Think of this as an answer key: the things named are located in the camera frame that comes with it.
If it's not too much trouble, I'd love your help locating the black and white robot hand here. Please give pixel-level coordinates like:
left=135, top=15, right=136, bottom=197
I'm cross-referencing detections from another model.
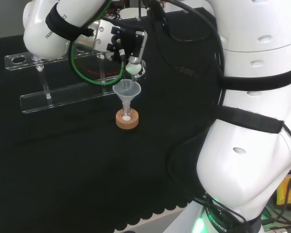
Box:
left=105, top=25, right=149, bottom=81

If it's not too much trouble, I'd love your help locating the translucent plastic funnel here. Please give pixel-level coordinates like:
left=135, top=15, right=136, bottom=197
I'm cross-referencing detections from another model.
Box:
left=112, top=79, right=142, bottom=110

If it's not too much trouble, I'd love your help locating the small glass round-bottom flask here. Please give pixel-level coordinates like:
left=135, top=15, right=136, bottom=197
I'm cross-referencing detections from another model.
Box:
left=120, top=107, right=134, bottom=122

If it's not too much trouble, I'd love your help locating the clear acrylic funnel stand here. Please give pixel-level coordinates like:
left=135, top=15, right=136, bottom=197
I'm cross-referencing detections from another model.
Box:
left=4, top=48, right=127, bottom=115

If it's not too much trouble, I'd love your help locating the black bench cloth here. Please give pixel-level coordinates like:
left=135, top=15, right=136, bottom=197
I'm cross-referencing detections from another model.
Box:
left=0, top=6, right=225, bottom=233

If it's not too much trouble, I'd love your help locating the yellow stop button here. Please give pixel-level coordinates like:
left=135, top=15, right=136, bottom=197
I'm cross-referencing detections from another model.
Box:
left=275, top=174, right=291, bottom=206

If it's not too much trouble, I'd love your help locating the green cable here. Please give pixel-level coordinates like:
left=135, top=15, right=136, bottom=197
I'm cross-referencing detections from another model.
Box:
left=68, top=0, right=127, bottom=86

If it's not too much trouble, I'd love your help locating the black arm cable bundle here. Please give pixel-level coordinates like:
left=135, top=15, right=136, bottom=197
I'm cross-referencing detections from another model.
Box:
left=144, top=0, right=226, bottom=115

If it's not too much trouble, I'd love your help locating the cork ring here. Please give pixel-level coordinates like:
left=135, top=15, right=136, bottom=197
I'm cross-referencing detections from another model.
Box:
left=115, top=108, right=140, bottom=131

